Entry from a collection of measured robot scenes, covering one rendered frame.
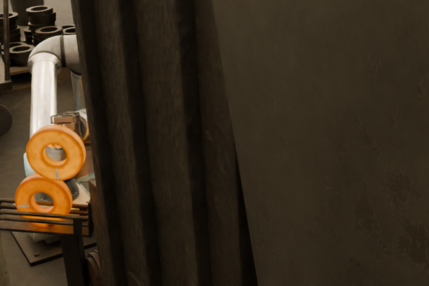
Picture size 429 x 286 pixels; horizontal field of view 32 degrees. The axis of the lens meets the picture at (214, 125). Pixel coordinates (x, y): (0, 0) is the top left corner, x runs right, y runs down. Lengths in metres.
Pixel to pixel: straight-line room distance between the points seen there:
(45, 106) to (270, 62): 1.63
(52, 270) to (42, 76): 0.89
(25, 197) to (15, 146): 2.24
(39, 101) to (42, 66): 0.18
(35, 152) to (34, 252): 1.26
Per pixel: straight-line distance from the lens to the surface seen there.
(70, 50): 2.75
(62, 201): 2.12
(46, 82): 2.61
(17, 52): 5.28
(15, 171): 4.07
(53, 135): 2.03
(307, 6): 0.87
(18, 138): 4.47
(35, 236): 3.22
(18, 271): 3.22
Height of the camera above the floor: 1.68
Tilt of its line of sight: 23 degrees down
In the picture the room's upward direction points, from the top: 4 degrees counter-clockwise
